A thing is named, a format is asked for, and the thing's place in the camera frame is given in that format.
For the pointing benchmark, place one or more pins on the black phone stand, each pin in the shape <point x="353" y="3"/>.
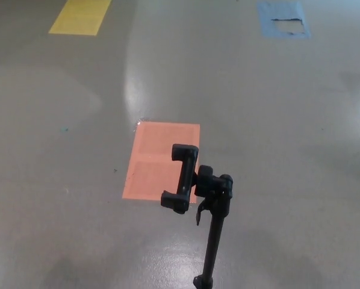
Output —
<point x="211" y="186"/>

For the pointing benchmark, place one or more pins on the orange floor tape patch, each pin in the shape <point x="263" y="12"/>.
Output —
<point x="156" y="150"/>

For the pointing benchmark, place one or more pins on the blue torn floor tape patch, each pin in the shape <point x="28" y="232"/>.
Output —
<point x="268" y="18"/>

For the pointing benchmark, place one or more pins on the yellow floor tape patch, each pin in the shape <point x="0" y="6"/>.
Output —
<point x="80" y="16"/>

